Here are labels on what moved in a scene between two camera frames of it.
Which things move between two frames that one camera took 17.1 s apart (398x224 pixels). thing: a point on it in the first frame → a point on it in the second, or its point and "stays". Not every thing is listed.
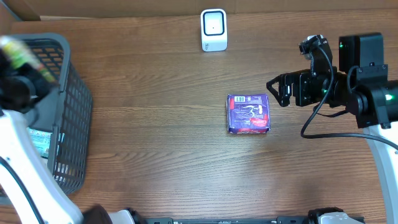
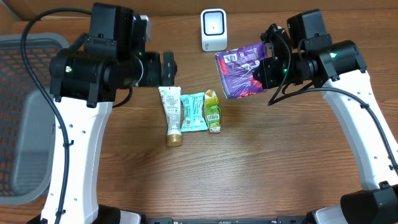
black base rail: x=280 y=220 stays
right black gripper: x=289 y=89 → x=267 y=73
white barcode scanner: x=214 y=30 stays
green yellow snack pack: x=17 y=53 → x=212 y=111
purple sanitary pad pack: x=248 y=113 → x=236 y=69
